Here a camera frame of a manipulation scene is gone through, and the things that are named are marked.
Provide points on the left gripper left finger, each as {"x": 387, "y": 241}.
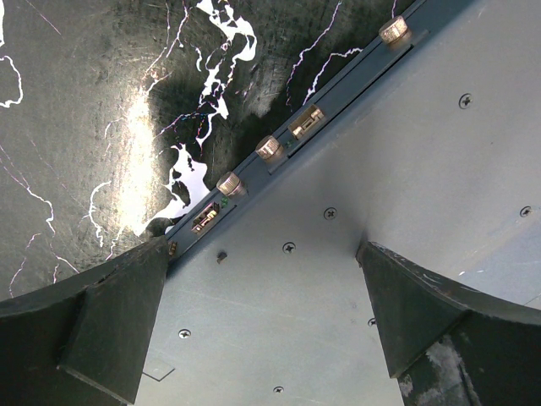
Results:
{"x": 84, "y": 340}

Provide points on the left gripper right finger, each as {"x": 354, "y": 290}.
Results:
{"x": 446, "y": 343}

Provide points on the dark grey network switch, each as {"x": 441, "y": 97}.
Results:
{"x": 415, "y": 127}

